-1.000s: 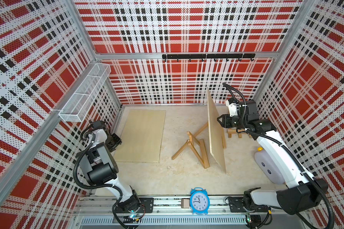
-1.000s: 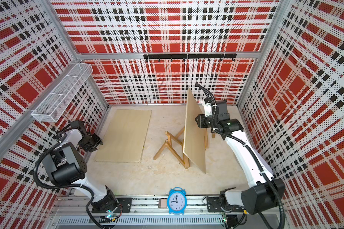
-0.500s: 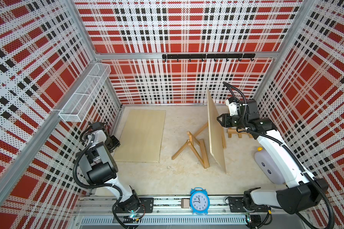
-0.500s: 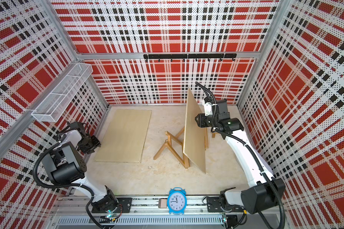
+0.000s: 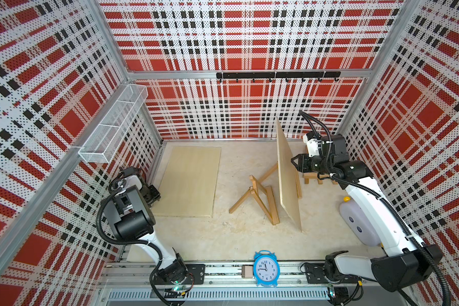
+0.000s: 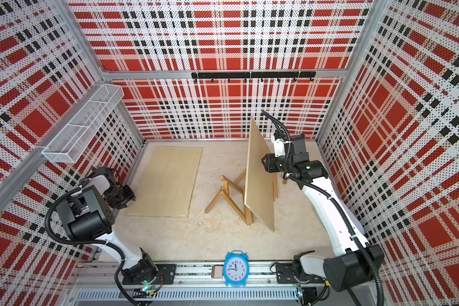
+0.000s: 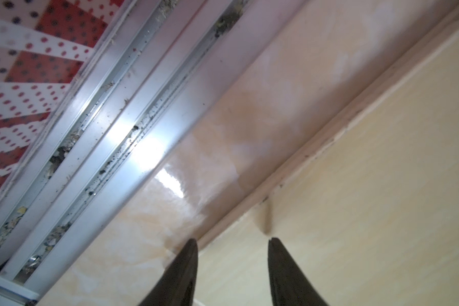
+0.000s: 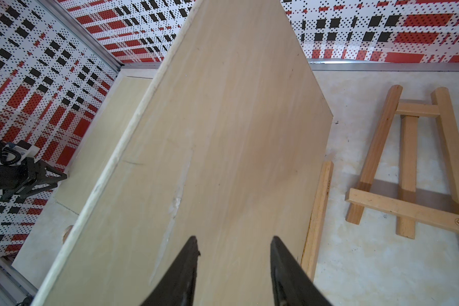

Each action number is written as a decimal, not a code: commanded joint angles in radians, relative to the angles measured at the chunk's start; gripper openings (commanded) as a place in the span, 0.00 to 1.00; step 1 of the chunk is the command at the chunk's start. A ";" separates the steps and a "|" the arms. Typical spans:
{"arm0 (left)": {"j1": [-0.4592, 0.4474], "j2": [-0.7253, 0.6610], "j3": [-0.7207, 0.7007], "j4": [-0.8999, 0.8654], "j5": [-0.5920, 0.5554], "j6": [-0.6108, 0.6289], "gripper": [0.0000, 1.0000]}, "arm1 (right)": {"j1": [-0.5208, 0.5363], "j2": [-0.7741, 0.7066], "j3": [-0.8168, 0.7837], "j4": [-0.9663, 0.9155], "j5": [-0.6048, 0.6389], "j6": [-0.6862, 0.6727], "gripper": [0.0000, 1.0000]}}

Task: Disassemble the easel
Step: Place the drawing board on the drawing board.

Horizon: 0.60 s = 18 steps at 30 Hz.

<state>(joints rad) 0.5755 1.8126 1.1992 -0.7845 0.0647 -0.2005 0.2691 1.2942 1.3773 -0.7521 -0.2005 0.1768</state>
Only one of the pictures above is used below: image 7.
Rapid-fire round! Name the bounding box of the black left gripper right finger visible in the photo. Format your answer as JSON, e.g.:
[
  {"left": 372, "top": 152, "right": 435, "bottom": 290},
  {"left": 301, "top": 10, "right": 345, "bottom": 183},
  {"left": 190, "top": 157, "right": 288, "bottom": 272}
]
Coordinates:
[{"left": 268, "top": 237, "right": 328, "bottom": 306}]

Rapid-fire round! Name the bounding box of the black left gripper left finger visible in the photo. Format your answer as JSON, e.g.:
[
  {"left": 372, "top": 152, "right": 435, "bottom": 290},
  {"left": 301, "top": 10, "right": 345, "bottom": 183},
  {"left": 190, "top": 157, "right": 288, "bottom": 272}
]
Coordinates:
[{"left": 139, "top": 238, "right": 198, "bottom": 306}]

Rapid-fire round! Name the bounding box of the plywood board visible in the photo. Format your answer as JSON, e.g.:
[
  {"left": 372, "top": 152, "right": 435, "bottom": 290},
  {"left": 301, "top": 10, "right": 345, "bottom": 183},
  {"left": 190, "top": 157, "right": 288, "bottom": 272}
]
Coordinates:
[{"left": 195, "top": 6, "right": 459, "bottom": 305}]

